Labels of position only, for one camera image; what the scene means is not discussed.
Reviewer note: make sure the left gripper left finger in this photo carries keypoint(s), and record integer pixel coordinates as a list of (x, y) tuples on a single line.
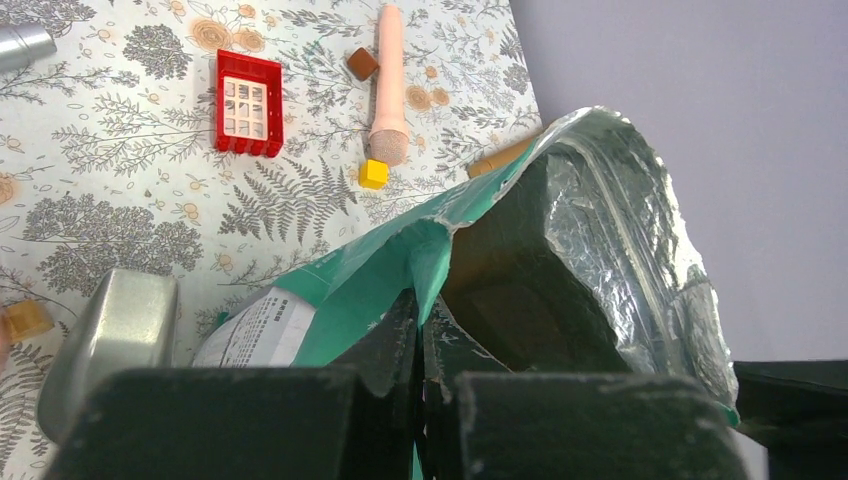
[(351, 419)]

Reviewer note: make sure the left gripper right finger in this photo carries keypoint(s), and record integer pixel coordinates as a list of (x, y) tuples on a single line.
[(482, 421)]

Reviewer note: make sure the metal food scoop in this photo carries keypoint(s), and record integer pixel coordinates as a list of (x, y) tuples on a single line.
[(128, 323)]

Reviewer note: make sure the green pet food bag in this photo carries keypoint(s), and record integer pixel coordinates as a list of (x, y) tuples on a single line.
[(570, 260)]

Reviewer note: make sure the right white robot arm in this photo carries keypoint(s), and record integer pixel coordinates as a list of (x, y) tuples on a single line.
[(797, 410)]

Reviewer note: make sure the tan block by far bowl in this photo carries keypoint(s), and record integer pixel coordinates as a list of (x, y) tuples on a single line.
[(25, 320)]

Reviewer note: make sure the yellow cube block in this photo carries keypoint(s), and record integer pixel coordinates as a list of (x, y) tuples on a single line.
[(373, 174)]

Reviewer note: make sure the gold toy microphone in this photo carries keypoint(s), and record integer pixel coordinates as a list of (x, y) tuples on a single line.
[(501, 158)]

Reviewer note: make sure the floral table mat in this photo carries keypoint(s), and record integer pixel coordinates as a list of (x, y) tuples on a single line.
[(107, 156)]

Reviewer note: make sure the red window brick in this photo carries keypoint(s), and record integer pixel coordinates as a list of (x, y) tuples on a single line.
[(249, 105)]

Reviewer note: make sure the brown cube block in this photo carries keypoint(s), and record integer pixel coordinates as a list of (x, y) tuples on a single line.
[(362, 64)]

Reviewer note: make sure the silver toy microphone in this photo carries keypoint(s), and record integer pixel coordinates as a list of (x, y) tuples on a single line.
[(22, 45)]

